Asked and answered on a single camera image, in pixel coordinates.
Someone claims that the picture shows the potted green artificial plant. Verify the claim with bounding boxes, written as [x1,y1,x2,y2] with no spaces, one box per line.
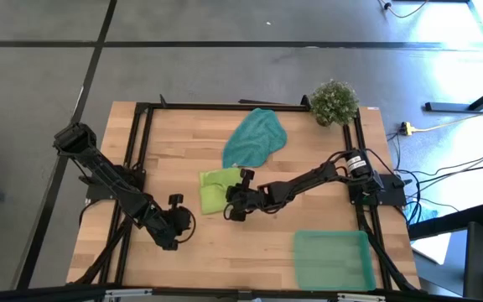
[309,79,360,128]

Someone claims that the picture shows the white paper sheet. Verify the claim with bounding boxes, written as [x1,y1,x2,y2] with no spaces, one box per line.
[411,232,452,265]

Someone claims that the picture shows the yellow floor cable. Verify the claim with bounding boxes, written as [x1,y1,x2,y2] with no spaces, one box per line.
[408,102,483,133]

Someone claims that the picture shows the lime green microfiber towel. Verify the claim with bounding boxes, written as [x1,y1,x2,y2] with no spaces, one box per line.
[198,167,245,216]

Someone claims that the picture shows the green mesh basket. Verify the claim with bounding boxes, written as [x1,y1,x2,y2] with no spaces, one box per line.
[293,229,377,292]

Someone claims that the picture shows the black aluminium table frame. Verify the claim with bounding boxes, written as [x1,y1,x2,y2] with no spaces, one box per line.
[67,94,421,294]

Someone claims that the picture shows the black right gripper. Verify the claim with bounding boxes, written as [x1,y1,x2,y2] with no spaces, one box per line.
[223,167,270,222]

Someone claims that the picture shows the black desk leg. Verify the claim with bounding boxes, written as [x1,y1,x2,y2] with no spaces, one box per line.
[424,77,483,112]

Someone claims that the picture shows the black floor cable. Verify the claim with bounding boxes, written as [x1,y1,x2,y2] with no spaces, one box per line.
[392,142,483,188]

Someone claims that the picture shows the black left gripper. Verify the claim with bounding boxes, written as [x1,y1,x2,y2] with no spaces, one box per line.
[143,192,197,252]

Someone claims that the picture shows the teal microfiber towel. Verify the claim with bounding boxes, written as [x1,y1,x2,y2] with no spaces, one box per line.
[221,107,288,169]

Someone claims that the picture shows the black overhead gantry bar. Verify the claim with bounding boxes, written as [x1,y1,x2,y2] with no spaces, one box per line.
[0,284,483,302]

